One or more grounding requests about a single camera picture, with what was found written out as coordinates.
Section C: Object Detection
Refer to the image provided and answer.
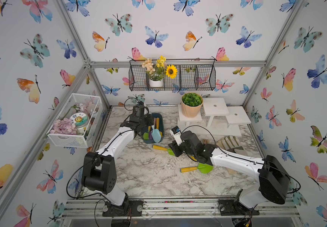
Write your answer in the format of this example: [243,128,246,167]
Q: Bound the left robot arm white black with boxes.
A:
[81,101,153,206]

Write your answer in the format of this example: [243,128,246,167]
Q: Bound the white wire basket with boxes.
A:
[47,93,103,148]

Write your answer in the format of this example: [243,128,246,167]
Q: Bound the dark teal storage box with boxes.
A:
[140,113,165,144]

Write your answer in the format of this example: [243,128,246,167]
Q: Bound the yellow shovel orange handle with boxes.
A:
[156,118,160,131]

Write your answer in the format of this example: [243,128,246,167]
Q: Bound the white pot with flowers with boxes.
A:
[141,56,178,88]

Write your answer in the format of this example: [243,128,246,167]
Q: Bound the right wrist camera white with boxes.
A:
[170,126,182,146]

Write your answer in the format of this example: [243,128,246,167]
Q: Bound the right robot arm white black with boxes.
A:
[169,127,290,209]

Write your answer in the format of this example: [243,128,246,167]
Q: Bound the yellow square scoop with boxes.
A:
[188,155,198,162]

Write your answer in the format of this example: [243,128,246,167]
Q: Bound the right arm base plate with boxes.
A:
[218,199,260,216]

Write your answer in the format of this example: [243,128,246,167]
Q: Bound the black wire wall basket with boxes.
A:
[128,59,216,93]

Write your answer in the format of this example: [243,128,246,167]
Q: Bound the aluminium front rail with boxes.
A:
[62,197,300,219]

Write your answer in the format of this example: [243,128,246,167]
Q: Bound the pink artificial flowers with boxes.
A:
[50,118,77,135]

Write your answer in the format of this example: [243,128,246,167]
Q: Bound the terracotta pot green plant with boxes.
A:
[181,93,203,118]

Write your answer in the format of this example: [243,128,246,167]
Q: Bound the purple shovel pink handle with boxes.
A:
[149,118,156,140]

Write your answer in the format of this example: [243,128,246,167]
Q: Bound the white tiered stand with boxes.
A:
[177,98,251,137]

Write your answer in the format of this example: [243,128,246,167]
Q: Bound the green shovel yellow handle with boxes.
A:
[143,126,151,140]

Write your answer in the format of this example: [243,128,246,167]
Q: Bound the round green tin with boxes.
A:
[70,112,88,128]

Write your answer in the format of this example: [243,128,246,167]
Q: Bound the light blue shovel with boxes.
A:
[152,128,162,143]

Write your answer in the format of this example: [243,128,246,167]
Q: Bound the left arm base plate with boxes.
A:
[102,199,143,218]

